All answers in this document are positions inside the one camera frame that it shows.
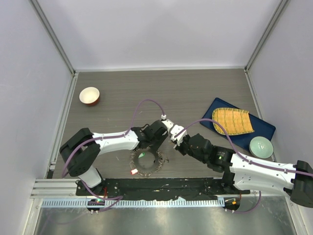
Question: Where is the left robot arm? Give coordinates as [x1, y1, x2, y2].
[60, 119, 174, 195]

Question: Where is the red key tag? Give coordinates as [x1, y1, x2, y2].
[131, 169, 138, 175]

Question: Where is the pale green bowl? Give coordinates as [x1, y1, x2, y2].
[249, 136, 274, 159]

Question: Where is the red white bowl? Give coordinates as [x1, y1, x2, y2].
[79, 87, 100, 106]

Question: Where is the black mounting plate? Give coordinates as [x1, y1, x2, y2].
[90, 177, 250, 201]

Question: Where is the white slotted cable duct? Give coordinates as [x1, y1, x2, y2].
[42, 198, 224, 208]

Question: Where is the yellow bamboo basket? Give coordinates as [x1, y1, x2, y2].
[212, 108, 254, 136]

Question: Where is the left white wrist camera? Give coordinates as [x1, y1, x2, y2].
[161, 114, 174, 133]

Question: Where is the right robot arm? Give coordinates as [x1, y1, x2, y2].
[171, 134, 313, 208]

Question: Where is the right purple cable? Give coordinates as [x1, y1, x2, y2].
[175, 118, 313, 214]

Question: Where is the blue metal tray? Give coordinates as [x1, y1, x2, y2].
[202, 97, 276, 151]

